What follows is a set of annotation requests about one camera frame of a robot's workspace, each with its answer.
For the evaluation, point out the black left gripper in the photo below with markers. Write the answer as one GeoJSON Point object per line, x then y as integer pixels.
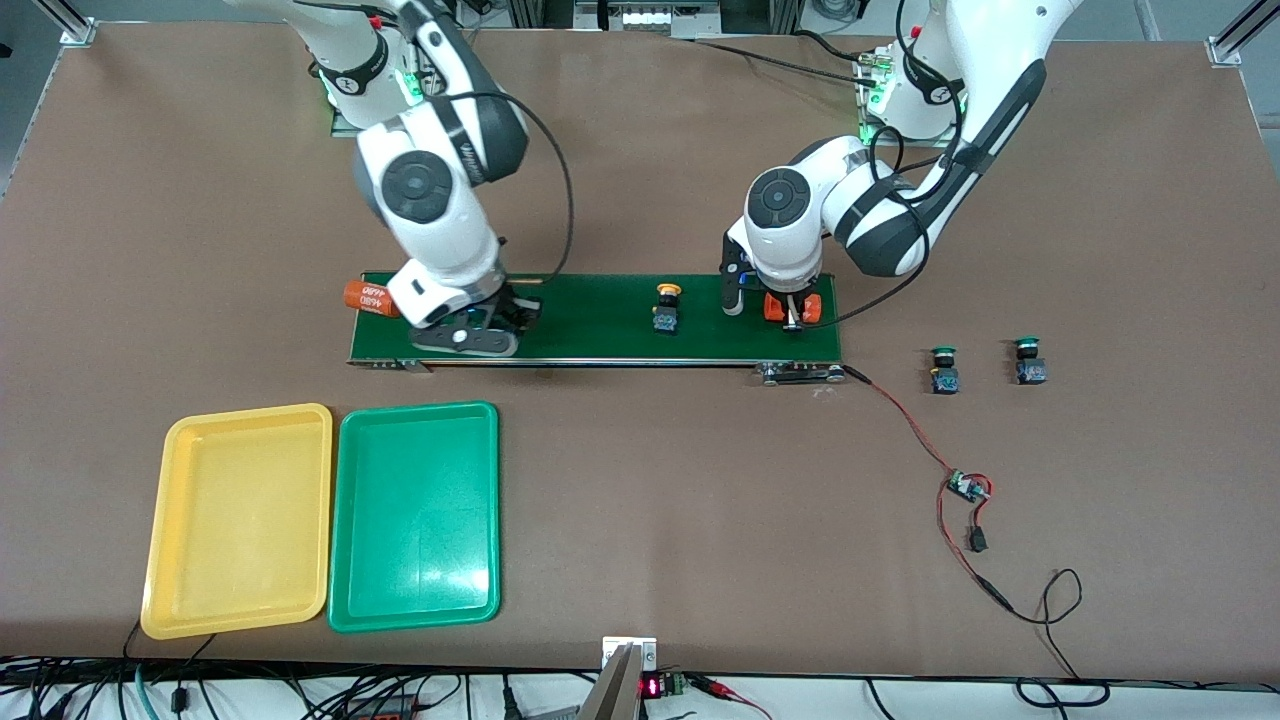
{"type": "Point", "coordinates": [790, 299]}

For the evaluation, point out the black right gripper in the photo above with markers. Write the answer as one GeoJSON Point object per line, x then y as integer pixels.
{"type": "Point", "coordinates": [517, 310]}

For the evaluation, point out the orange 4680 cylinder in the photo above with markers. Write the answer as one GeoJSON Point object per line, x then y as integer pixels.
{"type": "Point", "coordinates": [365, 298]}
{"type": "Point", "coordinates": [812, 308]}

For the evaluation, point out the yellow push button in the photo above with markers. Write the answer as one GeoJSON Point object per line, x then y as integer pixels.
{"type": "Point", "coordinates": [668, 318]}

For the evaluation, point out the green push button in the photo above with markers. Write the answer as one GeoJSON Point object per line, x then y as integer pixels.
{"type": "Point", "coordinates": [945, 378]}
{"type": "Point", "coordinates": [1030, 370]}

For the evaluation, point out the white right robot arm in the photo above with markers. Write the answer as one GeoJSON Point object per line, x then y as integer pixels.
{"type": "Point", "coordinates": [420, 185]}

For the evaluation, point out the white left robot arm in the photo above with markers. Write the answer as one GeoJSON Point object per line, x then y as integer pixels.
{"type": "Point", "coordinates": [780, 200]}

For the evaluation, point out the green conveyor belt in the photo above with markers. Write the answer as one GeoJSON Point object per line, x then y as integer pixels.
{"type": "Point", "coordinates": [600, 340]}

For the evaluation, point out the green plastic tray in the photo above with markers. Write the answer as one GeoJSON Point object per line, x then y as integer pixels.
{"type": "Point", "coordinates": [415, 520]}

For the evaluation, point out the small motor controller board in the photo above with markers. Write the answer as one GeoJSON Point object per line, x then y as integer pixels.
{"type": "Point", "coordinates": [967, 487]}

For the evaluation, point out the grey device with lights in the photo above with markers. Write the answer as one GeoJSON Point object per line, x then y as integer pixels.
{"type": "Point", "coordinates": [660, 15]}

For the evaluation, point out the yellow plastic tray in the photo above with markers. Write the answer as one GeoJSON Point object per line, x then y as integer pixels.
{"type": "Point", "coordinates": [240, 560]}

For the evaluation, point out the red clip lead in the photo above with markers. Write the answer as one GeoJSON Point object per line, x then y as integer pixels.
{"type": "Point", "coordinates": [730, 692]}

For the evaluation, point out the red digit display module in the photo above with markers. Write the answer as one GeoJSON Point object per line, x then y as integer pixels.
{"type": "Point", "coordinates": [660, 686]}

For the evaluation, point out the aluminium camera mount bar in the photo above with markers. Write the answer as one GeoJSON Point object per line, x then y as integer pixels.
{"type": "Point", "coordinates": [612, 690]}

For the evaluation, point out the aluminium frame corner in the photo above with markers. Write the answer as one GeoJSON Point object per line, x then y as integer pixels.
{"type": "Point", "coordinates": [1225, 50]}
{"type": "Point", "coordinates": [78, 30]}

